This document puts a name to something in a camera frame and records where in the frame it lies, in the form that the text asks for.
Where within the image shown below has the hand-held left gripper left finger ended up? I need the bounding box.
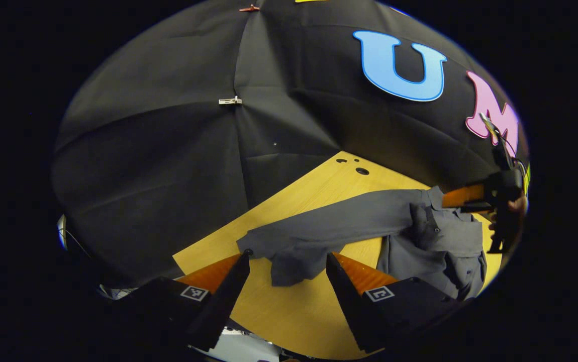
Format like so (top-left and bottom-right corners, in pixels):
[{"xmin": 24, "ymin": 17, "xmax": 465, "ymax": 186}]
[{"xmin": 132, "ymin": 250, "xmax": 251, "ymax": 352}]

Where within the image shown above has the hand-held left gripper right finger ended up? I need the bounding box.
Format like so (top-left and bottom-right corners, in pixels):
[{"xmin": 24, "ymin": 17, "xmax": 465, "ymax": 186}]
[{"xmin": 325, "ymin": 251, "xmax": 459, "ymax": 353}]

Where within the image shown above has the grey collared shirt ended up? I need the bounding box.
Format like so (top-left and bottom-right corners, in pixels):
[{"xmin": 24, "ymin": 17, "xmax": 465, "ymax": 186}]
[{"xmin": 237, "ymin": 186, "xmax": 488, "ymax": 301}]

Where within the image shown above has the black backdrop cloth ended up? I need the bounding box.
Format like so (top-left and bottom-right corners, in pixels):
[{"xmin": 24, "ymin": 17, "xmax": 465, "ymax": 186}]
[{"xmin": 52, "ymin": 0, "xmax": 530, "ymax": 290}]

